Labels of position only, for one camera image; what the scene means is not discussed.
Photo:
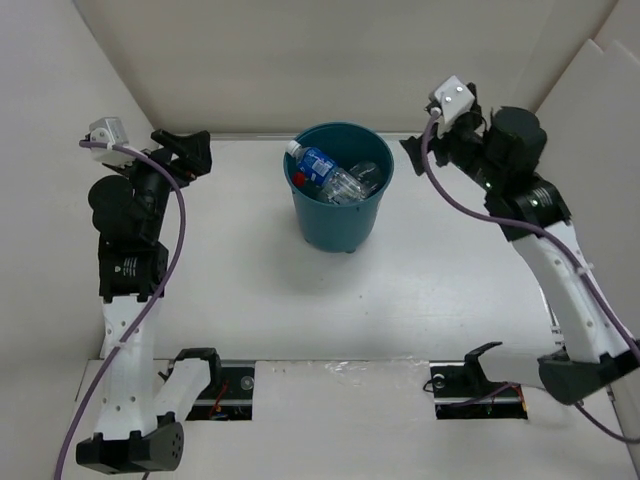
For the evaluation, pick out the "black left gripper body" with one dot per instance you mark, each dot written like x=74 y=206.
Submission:
x=154 y=184

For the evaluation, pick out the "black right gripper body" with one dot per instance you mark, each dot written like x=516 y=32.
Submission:
x=463 y=146

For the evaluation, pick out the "clear white cap bottle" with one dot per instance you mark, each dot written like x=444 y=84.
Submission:
x=369 y=175

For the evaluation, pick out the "blue label water bottle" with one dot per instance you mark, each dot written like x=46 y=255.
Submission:
x=334 y=184

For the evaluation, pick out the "red label water bottle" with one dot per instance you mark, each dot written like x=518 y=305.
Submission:
x=299 y=179

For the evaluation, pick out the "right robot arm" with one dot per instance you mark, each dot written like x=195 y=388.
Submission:
x=501 y=155

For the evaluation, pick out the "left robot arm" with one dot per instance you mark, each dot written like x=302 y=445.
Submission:
x=140 y=214

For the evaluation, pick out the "teal plastic bin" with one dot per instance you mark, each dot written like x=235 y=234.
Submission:
x=330 y=227

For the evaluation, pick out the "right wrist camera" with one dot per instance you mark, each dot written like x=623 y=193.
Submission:
x=449 y=101

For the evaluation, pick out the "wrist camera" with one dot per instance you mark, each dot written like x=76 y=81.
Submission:
x=108 y=131
x=449 y=101

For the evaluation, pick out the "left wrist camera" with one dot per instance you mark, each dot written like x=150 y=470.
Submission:
x=108 y=131

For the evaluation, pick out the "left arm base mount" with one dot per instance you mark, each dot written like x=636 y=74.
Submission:
x=232 y=400

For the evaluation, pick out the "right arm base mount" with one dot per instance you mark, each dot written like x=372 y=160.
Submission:
x=462 y=391

